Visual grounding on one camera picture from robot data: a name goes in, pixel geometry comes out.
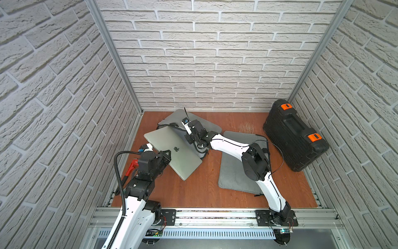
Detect silver apple laptop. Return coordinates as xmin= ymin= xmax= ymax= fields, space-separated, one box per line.
xmin=144 ymin=126 xmax=202 ymax=181

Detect grey zippered laptop bag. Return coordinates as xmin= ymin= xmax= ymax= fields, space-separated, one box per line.
xmin=157 ymin=109 xmax=222 ymax=159

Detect grey laptop sleeve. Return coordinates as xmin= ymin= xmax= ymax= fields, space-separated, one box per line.
xmin=218 ymin=131 xmax=268 ymax=195

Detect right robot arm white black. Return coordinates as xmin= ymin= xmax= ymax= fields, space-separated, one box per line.
xmin=185 ymin=131 xmax=291 ymax=226

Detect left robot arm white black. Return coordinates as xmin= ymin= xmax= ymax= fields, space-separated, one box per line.
xmin=103 ymin=148 xmax=172 ymax=249

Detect black plastic tool case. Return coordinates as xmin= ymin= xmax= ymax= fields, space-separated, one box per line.
xmin=263 ymin=99 xmax=330 ymax=172

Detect red handled pliers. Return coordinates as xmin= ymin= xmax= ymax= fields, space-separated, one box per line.
xmin=121 ymin=159 xmax=138 ymax=187

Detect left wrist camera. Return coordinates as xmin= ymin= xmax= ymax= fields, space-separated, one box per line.
xmin=138 ymin=143 xmax=153 ymax=154

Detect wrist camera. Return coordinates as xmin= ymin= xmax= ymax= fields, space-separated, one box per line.
xmin=138 ymin=143 xmax=153 ymax=154
xmin=181 ymin=118 xmax=204 ymax=134

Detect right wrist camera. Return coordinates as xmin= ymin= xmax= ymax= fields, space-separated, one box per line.
xmin=181 ymin=118 xmax=204 ymax=134

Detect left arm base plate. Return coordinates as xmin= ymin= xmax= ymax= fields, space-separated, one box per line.
xmin=152 ymin=209 xmax=177 ymax=226

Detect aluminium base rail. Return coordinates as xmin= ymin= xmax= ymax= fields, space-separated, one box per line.
xmin=88 ymin=206 xmax=344 ymax=231

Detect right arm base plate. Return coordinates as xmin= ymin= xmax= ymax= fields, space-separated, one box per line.
xmin=255 ymin=210 xmax=298 ymax=227

